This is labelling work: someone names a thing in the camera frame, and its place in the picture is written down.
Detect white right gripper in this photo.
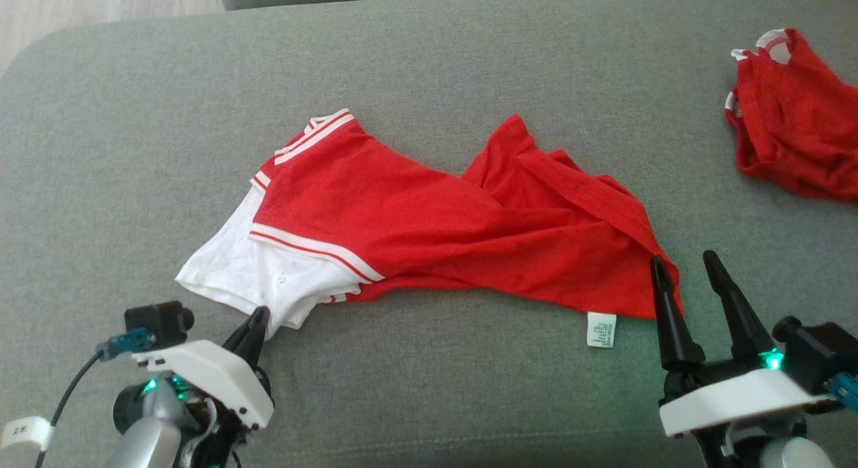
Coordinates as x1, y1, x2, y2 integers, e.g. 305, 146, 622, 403
650, 250, 835, 438

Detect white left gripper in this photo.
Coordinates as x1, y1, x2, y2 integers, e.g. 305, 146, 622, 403
131, 306, 275, 430

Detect red jersey with white sleeves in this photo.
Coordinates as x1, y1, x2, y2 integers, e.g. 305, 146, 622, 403
176, 108, 684, 349

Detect red shorts with white stripes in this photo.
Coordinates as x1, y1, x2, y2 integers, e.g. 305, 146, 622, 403
724, 28, 858, 204

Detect teal left camera connector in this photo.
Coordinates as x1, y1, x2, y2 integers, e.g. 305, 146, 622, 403
95, 327, 154, 360

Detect teal camera connector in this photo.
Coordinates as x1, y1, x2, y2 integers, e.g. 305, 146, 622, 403
95, 327, 154, 360
823, 373, 858, 412

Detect teal right camera connector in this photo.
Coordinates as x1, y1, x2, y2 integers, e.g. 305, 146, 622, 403
823, 373, 858, 412

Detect black left camera cable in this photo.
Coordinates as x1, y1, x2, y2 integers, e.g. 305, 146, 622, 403
34, 351, 105, 468

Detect white cable label tag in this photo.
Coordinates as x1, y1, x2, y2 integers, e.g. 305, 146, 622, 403
0, 416, 56, 452

